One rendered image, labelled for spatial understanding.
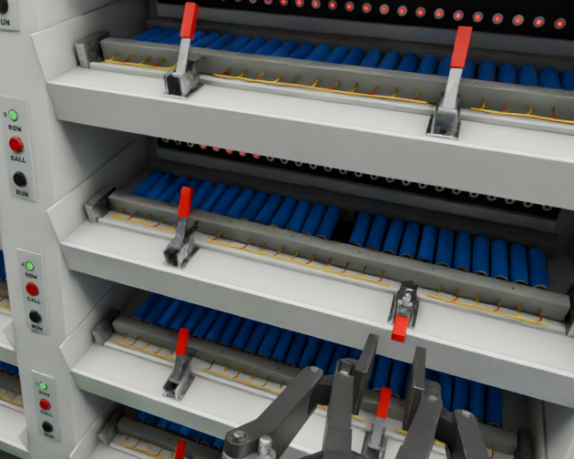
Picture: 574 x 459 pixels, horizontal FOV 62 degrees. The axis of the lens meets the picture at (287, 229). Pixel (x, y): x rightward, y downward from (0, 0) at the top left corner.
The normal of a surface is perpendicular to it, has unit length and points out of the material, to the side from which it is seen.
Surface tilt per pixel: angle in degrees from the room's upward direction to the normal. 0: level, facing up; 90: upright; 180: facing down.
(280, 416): 12
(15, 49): 90
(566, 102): 108
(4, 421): 18
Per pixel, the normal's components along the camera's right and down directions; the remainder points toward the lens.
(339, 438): 0.16, -0.97
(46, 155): -0.32, 0.32
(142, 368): 0.00, -0.78
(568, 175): -0.33, 0.59
